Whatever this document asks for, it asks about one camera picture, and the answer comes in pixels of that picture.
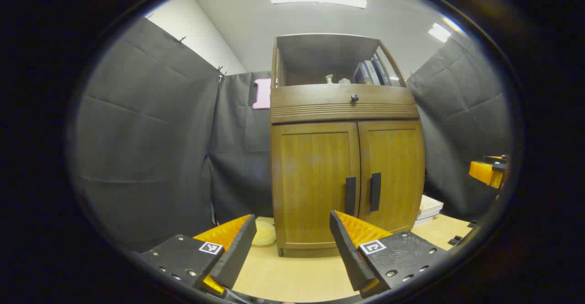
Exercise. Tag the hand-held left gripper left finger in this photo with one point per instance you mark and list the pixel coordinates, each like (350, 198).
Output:
(237, 253)

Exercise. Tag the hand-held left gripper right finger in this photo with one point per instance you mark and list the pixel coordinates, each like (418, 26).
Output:
(349, 258)

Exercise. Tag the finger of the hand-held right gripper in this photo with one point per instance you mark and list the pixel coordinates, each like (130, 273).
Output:
(482, 172)

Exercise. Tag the wooden shoe cabinet door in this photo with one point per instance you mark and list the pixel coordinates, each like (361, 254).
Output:
(397, 171)
(311, 180)

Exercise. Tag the wooden double-door shoe cabinet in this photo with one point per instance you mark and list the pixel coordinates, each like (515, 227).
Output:
(320, 52)

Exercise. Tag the wooden cabinet drawer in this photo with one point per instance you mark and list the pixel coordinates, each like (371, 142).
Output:
(311, 98)

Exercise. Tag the pale yellow round object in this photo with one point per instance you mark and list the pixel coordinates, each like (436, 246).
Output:
(265, 234)

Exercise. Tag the small ceiling light panel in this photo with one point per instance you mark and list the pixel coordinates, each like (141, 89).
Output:
(439, 32)

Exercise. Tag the grey book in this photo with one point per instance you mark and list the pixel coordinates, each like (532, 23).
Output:
(372, 72)

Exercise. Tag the black backdrop cloth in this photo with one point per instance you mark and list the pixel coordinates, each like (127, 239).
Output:
(146, 135)

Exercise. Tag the dark blue book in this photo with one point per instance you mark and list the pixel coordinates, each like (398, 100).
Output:
(361, 74)

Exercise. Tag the small white figurine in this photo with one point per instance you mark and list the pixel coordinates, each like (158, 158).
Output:
(329, 79)

